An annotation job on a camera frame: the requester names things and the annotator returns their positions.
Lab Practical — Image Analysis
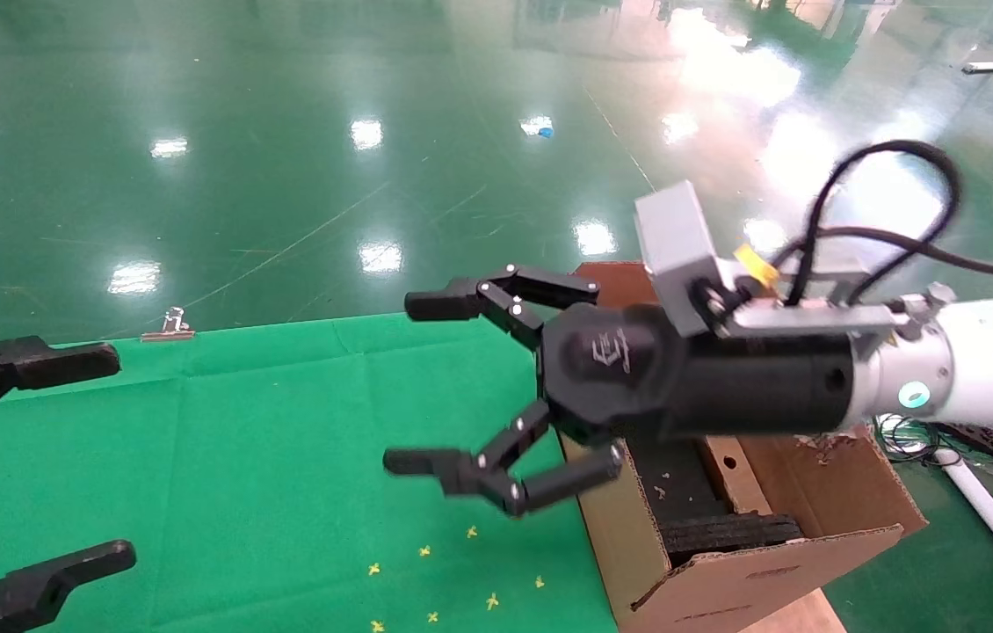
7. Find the yellow cable tag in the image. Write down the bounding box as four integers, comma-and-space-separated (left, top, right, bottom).
734, 244, 780, 287

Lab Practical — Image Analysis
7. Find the thin black wire bundle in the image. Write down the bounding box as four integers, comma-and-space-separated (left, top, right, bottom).
873, 413, 946, 465

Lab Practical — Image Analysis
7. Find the thick black sleeved cable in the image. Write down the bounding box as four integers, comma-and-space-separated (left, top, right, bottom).
782, 139, 961, 309

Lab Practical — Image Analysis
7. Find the black foam bottom pad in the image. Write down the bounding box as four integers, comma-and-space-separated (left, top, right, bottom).
628, 440, 726, 526

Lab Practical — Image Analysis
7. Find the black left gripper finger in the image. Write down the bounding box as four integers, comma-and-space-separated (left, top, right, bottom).
0, 332, 121, 449
0, 541, 138, 633

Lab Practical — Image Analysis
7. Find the large open cardboard carton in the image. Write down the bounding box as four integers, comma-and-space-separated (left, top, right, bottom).
560, 260, 928, 633

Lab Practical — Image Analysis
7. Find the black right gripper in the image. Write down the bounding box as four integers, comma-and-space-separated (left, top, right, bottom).
383, 264, 858, 518

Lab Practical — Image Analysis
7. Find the silver cable connector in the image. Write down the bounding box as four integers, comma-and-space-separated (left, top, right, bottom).
896, 281, 956, 324

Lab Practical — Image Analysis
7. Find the silver binder clip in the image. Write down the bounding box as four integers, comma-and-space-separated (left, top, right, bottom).
141, 307, 196, 342

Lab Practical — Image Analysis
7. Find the black foam block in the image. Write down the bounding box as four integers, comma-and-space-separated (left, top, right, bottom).
659, 513, 805, 565

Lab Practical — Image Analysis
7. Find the green table cloth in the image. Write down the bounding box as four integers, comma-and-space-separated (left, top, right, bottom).
0, 312, 620, 633

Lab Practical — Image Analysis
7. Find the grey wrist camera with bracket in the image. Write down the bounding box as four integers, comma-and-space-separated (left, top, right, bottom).
634, 180, 902, 342

